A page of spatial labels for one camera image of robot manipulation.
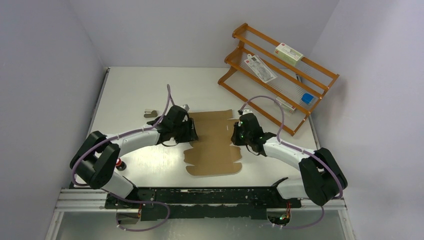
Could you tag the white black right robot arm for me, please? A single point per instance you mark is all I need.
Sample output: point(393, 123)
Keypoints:
point(321, 179)

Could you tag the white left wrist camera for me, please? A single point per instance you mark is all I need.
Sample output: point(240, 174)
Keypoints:
point(185, 107)

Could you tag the orange wooden rack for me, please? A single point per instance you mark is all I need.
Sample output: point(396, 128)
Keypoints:
point(290, 85)

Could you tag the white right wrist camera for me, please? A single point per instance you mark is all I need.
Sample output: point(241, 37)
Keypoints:
point(245, 111)

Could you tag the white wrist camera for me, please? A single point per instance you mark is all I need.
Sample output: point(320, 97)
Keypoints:
point(245, 111)
point(185, 107)

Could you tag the white green small box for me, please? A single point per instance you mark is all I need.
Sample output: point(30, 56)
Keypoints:
point(288, 54)

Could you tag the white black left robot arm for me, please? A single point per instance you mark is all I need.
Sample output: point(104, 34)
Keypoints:
point(95, 161)

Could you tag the blue small block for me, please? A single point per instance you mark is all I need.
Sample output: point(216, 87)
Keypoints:
point(307, 99)

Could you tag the brown cardboard box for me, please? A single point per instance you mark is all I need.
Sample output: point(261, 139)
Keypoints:
point(213, 154)

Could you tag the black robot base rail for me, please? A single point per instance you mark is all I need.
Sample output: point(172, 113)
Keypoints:
point(156, 203)

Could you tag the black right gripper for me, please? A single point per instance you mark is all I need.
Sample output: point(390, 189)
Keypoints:
point(234, 138)

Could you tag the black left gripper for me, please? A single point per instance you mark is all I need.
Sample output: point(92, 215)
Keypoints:
point(190, 134)

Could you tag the clear plastic blister package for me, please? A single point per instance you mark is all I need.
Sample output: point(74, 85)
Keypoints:
point(260, 69)

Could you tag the aluminium frame profile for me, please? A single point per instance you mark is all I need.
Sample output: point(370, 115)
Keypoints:
point(88, 200)

